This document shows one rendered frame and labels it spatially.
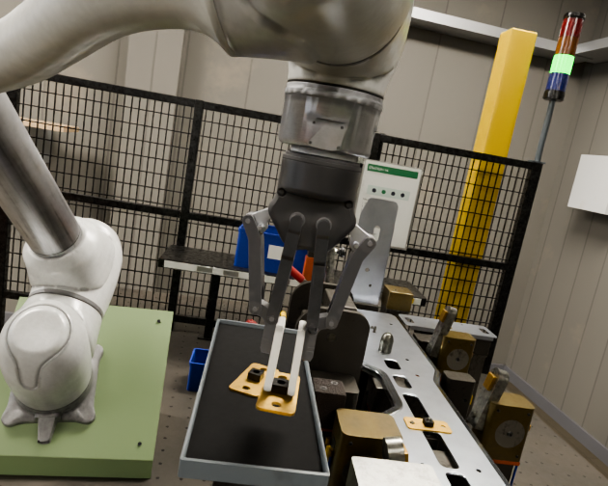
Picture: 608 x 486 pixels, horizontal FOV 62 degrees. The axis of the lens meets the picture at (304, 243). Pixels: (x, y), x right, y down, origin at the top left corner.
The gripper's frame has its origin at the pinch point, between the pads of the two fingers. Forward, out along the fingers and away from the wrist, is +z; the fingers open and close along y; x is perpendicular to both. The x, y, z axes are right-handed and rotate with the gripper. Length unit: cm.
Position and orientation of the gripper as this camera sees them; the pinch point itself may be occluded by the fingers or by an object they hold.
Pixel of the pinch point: (286, 355)
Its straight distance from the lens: 52.6
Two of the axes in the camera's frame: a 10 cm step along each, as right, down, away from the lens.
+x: 0.6, -1.7, 9.8
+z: -1.8, 9.7, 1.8
